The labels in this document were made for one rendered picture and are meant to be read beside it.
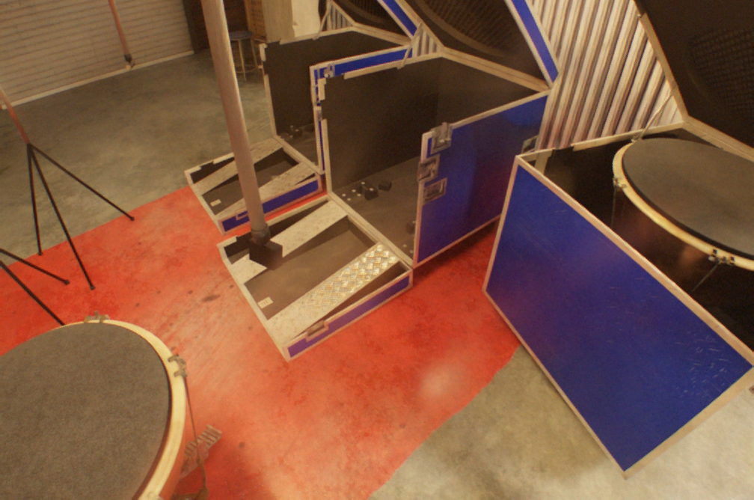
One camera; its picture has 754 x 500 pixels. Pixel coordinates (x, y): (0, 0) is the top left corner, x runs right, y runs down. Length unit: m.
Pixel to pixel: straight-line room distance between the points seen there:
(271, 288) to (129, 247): 1.14
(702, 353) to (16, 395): 1.84
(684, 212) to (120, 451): 1.76
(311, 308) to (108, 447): 1.28
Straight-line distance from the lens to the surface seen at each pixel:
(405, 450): 1.81
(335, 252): 2.44
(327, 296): 2.13
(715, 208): 1.69
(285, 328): 2.10
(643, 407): 1.56
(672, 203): 1.59
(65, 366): 1.33
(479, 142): 2.00
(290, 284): 2.30
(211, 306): 2.36
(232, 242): 2.52
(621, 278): 1.38
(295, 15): 4.34
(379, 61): 2.87
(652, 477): 2.10
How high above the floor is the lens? 1.71
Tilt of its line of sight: 39 degrees down
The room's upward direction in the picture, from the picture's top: straight up
